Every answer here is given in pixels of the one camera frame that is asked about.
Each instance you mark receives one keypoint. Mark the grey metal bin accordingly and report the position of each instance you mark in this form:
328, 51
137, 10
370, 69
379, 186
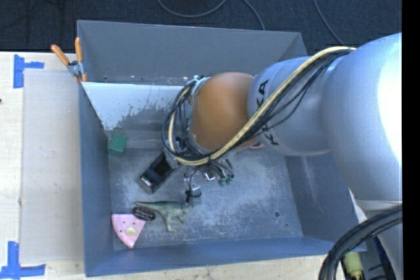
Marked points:
249, 206

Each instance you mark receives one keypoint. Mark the dark brown oval disc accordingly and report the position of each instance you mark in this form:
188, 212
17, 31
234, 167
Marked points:
144, 213

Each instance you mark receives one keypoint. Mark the dark green block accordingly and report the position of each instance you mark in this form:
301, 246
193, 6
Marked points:
117, 144

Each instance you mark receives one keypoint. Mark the pale flat board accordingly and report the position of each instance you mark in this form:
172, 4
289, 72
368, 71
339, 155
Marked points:
49, 157

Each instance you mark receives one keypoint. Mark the pink wedge toy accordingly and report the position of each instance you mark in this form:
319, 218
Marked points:
126, 229

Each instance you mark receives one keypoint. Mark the green toy dinosaur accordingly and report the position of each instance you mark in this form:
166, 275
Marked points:
172, 210

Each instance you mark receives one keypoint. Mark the black cylinder on white bracket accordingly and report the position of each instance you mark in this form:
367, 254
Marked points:
194, 191

